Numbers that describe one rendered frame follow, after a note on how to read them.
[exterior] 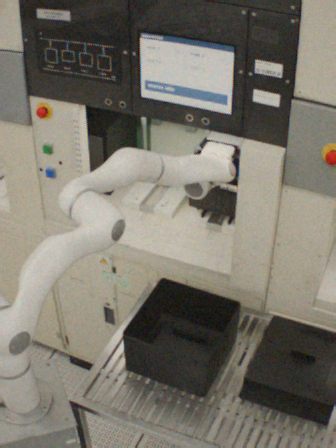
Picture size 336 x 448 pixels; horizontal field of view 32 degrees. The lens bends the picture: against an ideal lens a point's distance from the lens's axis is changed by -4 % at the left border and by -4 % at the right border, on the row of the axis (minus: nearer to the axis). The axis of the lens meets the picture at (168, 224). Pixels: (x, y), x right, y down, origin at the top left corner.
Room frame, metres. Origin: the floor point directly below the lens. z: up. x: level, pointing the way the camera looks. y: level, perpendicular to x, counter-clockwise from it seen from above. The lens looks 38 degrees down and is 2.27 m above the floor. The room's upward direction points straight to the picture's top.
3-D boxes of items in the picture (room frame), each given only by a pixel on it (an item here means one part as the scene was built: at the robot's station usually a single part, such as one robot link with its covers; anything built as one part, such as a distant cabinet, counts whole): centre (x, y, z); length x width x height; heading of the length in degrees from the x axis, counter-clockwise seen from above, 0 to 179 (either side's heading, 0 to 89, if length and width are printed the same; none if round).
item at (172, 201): (1.94, 0.04, 0.89); 0.22 x 0.21 x 0.04; 156
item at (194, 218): (1.84, -0.21, 0.89); 0.22 x 0.21 x 0.04; 156
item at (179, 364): (1.25, -0.05, 0.85); 0.28 x 0.28 x 0.17; 65
